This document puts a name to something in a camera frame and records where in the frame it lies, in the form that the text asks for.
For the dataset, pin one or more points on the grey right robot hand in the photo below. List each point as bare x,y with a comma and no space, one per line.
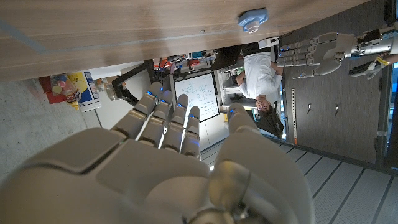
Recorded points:
140,174

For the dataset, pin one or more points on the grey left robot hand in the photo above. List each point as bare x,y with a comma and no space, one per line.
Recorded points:
329,49

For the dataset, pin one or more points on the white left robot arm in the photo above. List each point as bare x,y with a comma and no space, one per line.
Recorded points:
373,46

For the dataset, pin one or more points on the person in white t-shirt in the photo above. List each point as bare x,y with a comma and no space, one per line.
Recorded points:
259,74

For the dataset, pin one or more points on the whiteboard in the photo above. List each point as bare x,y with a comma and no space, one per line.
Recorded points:
197,95

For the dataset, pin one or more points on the white wipes canister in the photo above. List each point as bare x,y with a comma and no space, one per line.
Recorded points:
85,90

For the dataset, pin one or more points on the white shelf cabinet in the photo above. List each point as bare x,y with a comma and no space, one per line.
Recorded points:
230,90

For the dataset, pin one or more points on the clear candy jar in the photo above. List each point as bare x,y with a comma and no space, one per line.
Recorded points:
63,88

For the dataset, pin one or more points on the blue toy camera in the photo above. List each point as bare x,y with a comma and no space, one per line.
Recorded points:
252,20

